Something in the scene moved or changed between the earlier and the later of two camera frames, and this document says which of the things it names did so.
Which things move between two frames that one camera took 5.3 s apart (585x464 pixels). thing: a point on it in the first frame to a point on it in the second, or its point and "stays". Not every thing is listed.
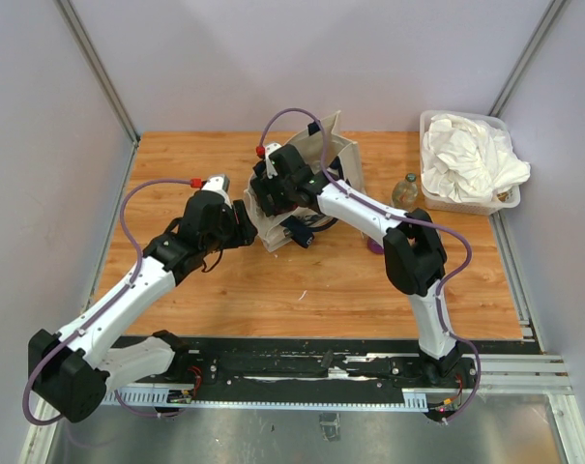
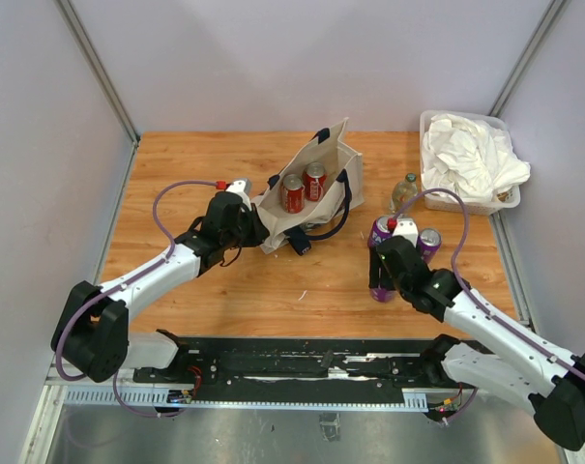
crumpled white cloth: x=469 y=161 stays
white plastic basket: x=502 y=199 stays
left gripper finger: x=245 y=231 to x=257 y=231
